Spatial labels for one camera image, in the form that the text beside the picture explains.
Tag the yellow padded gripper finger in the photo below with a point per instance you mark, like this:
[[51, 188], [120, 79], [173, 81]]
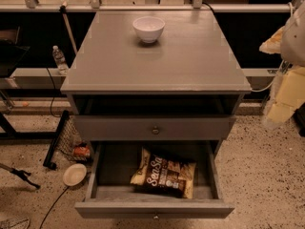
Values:
[[287, 95], [272, 45]]

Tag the brown sea salt chip bag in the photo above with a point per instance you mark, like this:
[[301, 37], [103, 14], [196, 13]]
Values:
[[165, 174]]

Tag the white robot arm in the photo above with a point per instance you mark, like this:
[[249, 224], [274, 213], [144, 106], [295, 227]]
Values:
[[292, 47]]

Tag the grey wooden drawer cabinet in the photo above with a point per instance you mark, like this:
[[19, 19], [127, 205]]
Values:
[[189, 71]]

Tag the round brass drawer knob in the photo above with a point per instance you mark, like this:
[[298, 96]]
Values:
[[155, 130]]

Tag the white ceramic bowl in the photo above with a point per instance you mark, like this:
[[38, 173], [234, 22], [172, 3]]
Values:
[[148, 28]]

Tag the clear plastic water bottle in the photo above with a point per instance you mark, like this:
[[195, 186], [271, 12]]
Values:
[[60, 60]]

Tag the orange can on floor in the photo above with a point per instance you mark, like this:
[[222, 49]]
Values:
[[80, 151]]

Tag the small beige plate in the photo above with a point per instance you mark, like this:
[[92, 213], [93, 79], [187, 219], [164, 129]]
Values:
[[74, 174]]

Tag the black pole with net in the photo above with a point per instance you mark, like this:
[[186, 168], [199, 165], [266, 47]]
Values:
[[48, 159]]

